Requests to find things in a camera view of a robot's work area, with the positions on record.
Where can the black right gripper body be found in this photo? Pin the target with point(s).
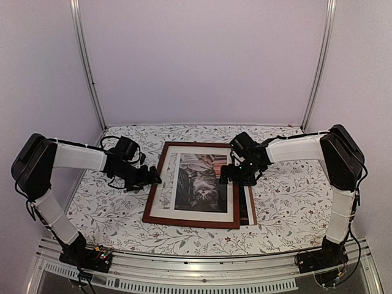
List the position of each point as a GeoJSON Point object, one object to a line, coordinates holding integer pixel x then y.
{"type": "Point", "coordinates": [245, 174]}

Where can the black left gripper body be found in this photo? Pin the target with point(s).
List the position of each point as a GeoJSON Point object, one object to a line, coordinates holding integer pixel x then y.
{"type": "Point", "coordinates": [133, 177]}

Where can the cat photo print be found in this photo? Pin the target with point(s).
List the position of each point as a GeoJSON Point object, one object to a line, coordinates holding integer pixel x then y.
{"type": "Point", "coordinates": [199, 193]}

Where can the white mat board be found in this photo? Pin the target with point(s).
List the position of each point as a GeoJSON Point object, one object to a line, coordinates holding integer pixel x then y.
{"type": "Point", "coordinates": [171, 183]}

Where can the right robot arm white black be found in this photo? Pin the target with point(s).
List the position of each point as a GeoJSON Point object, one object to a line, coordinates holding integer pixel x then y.
{"type": "Point", "coordinates": [341, 159]}

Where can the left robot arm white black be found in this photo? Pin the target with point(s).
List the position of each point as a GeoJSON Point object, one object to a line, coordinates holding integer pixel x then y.
{"type": "Point", "coordinates": [40, 157]}

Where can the brown backing board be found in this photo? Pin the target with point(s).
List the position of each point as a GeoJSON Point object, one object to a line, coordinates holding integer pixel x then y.
{"type": "Point", "coordinates": [247, 207]}

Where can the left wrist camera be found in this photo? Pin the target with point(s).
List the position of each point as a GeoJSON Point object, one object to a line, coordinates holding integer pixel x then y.
{"type": "Point", "coordinates": [140, 161]}

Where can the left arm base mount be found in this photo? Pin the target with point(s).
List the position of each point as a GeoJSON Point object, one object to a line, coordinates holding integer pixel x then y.
{"type": "Point", "coordinates": [96, 259]}

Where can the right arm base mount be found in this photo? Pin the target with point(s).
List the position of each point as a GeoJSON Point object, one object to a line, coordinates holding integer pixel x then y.
{"type": "Point", "coordinates": [308, 261]}

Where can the right aluminium corner post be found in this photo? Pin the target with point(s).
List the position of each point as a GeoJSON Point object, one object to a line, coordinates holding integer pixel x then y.
{"type": "Point", "coordinates": [322, 57]}

